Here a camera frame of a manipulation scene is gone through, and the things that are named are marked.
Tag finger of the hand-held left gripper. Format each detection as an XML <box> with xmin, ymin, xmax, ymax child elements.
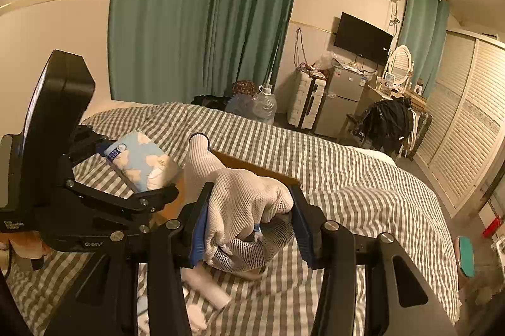
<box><xmin>66</xmin><ymin>179</ymin><xmax>181</xmax><ymax>217</ymax></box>
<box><xmin>65</xmin><ymin>125</ymin><xmax>117</xmax><ymax>165</ymax></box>

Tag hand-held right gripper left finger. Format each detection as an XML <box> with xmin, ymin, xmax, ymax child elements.
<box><xmin>51</xmin><ymin>181</ymin><xmax>216</xmax><ymax>336</ymax></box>

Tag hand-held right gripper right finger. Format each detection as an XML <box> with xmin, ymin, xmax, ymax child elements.
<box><xmin>288</xmin><ymin>185</ymin><xmax>460</xmax><ymax>336</ymax></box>

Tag blue cloud-print tissue pack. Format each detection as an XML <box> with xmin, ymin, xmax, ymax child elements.
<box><xmin>103</xmin><ymin>129</ymin><xmax>183</xmax><ymax>195</ymax></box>

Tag white mesh garment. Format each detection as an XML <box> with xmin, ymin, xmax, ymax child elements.
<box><xmin>185</xmin><ymin>133</ymin><xmax>296</xmax><ymax>274</ymax></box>

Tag brown cardboard box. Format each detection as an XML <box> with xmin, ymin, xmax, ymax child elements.
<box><xmin>152</xmin><ymin>150</ymin><xmax>301</xmax><ymax>230</ymax></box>

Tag white rolled cloth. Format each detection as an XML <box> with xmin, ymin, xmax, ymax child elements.
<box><xmin>181</xmin><ymin>265</ymin><xmax>232</xmax><ymax>310</ymax></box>

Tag bed with striped cover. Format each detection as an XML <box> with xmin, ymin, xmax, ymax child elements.
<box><xmin>8</xmin><ymin>101</ymin><xmax>462</xmax><ymax>336</ymax></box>

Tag black bag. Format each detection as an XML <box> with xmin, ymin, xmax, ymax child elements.
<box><xmin>192</xmin><ymin>94</ymin><xmax>232</xmax><ymax>111</ymax></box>

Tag blue plastic bag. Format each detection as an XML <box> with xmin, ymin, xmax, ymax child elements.
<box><xmin>226</xmin><ymin>93</ymin><xmax>257</xmax><ymax>118</ymax></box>

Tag clear water jug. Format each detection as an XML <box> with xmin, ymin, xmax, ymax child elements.
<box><xmin>252</xmin><ymin>85</ymin><xmax>278</xmax><ymax>126</ymax></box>

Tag white suitcase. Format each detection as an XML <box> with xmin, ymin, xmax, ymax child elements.
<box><xmin>287</xmin><ymin>69</ymin><xmax>328</xmax><ymax>130</ymax></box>

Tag silver small fridge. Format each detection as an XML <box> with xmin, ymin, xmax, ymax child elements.
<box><xmin>315</xmin><ymin>65</ymin><xmax>366</xmax><ymax>138</ymax></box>

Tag chair with black clothes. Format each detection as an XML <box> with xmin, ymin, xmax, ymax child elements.
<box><xmin>341</xmin><ymin>96</ymin><xmax>419</xmax><ymax>159</ymax></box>

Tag brown patterned bag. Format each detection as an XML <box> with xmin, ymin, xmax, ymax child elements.
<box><xmin>231</xmin><ymin>80</ymin><xmax>258</xmax><ymax>97</ymax></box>

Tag large green curtain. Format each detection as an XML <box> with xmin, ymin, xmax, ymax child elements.
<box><xmin>108</xmin><ymin>0</ymin><xmax>307</xmax><ymax>105</ymax></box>

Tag teal slipper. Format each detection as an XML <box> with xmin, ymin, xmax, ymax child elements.
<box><xmin>457</xmin><ymin>236</ymin><xmax>476</xmax><ymax>278</ymax></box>

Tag clear plastic bag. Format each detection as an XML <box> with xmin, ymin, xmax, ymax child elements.
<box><xmin>313</xmin><ymin>52</ymin><xmax>338</xmax><ymax>70</ymax></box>

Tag wooden dressing table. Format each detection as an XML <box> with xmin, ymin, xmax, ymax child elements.
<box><xmin>367</xmin><ymin>77</ymin><xmax>429</xmax><ymax>112</ymax></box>

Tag red container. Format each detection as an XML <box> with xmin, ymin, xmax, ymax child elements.
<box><xmin>483</xmin><ymin>215</ymin><xmax>504</xmax><ymax>239</ymax></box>

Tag white oval vanity mirror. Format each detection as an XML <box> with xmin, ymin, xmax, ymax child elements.
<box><xmin>388</xmin><ymin>45</ymin><xmax>415</xmax><ymax>86</ymax></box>

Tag white louvered wardrobe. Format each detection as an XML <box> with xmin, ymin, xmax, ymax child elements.
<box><xmin>413</xmin><ymin>29</ymin><xmax>505</xmax><ymax>219</ymax></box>

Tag narrow green curtain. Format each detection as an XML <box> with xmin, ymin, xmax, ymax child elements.
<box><xmin>398</xmin><ymin>0</ymin><xmax>450</xmax><ymax>93</ymax></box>

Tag hanging wall cables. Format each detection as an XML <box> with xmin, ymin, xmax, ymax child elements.
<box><xmin>294</xmin><ymin>27</ymin><xmax>311</xmax><ymax>69</ymax></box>

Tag black wall television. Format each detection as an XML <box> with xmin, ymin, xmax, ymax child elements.
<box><xmin>333</xmin><ymin>12</ymin><xmax>394</xmax><ymax>65</ymax></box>

